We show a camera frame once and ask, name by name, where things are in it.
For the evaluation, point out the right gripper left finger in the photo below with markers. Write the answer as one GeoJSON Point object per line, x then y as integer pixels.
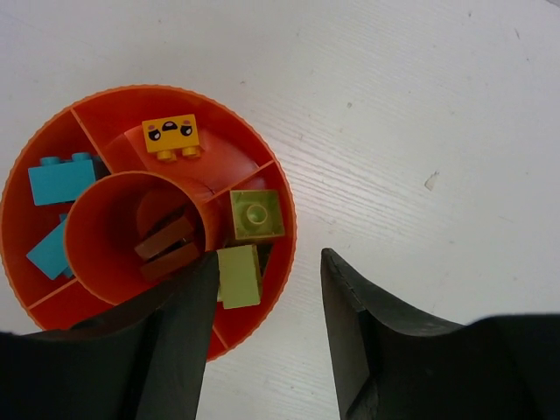
{"type": "Point", "coordinates": [142, 359]}

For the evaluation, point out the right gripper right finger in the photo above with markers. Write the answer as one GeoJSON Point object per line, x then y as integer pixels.
{"type": "Point", "coordinates": [391, 360]}

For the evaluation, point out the brown lego plate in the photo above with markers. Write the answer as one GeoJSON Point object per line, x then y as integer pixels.
{"type": "Point", "coordinates": [169, 263]}
{"type": "Point", "coordinates": [162, 239]}

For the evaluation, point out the light green sloped lego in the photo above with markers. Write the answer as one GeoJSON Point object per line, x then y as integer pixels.
{"type": "Point", "coordinates": [240, 277]}

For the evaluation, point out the teal lego brick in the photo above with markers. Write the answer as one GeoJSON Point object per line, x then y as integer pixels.
{"type": "Point", "coordinates": [49, 254]}
{"type": "Point", "coordinates": [58, 180]}

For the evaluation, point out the light green small lego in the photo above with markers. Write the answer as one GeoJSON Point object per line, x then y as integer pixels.
{"type": "Point", "coordinates": [256, 215]}

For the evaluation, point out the yellow lego brick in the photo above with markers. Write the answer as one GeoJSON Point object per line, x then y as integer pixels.
{"type": "Point", "coordinates": [167, 137]}

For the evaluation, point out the orange round divided container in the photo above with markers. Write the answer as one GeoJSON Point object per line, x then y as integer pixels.
{"type": "Point", "coordinates": [135, 196]}

